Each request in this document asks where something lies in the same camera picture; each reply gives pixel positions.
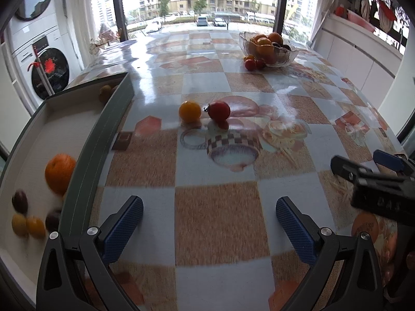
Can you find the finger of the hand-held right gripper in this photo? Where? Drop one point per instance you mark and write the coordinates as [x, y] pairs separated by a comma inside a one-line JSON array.
[[347, 167], [387, 159]]

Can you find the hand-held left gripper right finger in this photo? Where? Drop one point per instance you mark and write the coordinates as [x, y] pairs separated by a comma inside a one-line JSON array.
[[295, 231]]

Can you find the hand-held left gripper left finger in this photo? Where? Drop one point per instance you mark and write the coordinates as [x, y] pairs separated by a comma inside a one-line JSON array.
[[123, 231]]

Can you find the dark plum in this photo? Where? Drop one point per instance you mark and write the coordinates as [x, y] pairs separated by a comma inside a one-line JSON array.
[[277, 45], [53, 219], [287, 48], [19, 201]]

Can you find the large orange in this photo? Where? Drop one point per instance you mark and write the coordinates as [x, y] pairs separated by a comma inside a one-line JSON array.
[[60, 173]]

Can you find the small yellow fruit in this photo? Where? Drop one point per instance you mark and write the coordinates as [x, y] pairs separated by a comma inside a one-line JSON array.
[[35, 227], [18, 225]]

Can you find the grey-green cardboard box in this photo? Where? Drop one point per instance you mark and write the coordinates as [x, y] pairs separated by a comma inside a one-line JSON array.
[[64, 129]]

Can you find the yellow tomato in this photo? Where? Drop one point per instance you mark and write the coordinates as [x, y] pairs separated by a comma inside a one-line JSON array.
[[190, 111]]

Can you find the brown fruit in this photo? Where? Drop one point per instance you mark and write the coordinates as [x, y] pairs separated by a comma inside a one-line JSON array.
[[105, 93]]

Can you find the white cabinet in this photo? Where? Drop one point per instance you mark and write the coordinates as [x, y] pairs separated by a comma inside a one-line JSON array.
[[350, 58]]

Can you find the clear glass bowl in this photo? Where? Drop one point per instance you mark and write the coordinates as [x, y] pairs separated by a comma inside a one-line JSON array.
[[282, 59]]

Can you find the red cherry tomato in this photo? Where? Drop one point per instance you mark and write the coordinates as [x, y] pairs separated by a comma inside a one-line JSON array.
[[249, 65], [260, 64]]

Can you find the pink basin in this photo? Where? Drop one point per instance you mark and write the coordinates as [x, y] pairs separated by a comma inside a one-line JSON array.
[[360, 19]]

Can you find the red hanging garment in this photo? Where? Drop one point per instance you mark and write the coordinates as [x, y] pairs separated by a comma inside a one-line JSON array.
[[387, 14]]

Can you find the pale hanging garment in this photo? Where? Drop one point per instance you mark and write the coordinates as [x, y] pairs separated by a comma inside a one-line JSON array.
[[365, 5]]

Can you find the red bottle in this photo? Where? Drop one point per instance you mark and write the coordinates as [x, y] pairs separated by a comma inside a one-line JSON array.
[[339, 10]]

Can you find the white curtain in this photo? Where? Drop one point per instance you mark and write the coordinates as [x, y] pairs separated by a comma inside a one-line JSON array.
[[76, 22], [321, 6]]

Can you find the white washing machine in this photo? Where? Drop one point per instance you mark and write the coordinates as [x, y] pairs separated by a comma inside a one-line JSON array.
[[50, 68]]

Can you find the pole with red hook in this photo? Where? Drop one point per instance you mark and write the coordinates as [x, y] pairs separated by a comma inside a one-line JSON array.
[[39, 68]]

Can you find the dark parked car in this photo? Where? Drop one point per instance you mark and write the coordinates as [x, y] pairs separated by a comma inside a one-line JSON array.
[[219, 22]]

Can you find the dried flower bunch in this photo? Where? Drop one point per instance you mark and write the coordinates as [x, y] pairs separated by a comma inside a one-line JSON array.
[[102, 37]]

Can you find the silver parked car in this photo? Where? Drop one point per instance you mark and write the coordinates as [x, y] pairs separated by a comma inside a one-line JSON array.
[[201, 21]]

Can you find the white parked car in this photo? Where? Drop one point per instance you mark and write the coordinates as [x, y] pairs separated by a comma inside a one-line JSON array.
[[154, 26]]

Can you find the white dryer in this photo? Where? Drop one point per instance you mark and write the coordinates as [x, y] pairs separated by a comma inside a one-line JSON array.
[[32, 3]]

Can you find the dark window frame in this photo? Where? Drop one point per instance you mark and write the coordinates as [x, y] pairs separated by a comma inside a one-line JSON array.
[[119, 13]]

